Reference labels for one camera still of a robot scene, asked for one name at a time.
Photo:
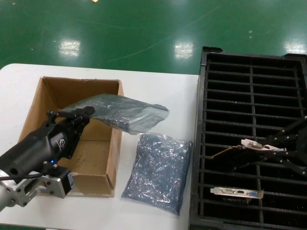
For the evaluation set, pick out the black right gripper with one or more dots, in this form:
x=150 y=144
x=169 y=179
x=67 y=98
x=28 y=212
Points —
x=303 y=143

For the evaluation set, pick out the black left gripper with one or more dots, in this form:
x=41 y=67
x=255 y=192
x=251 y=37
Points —
x=40 y=151

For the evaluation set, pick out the graphics card with silver bracket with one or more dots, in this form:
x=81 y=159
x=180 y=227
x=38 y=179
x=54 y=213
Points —
x=230 y=191
x=254 y=145

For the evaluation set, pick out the grey antistatic plastic bag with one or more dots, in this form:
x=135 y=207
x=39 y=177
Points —
x=158 y=167
x=120 y=107

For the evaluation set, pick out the black slotted plastic container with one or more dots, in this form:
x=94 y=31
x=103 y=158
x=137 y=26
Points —
x=239 y=95

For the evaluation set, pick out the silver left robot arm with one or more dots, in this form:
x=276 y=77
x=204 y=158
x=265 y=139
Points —
x=26 y=189

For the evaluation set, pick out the open brown cardboard box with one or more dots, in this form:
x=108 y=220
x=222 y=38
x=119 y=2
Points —
x=96 y=153

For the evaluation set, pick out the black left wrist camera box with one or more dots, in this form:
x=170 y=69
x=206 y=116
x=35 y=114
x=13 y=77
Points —
x=62 y=182

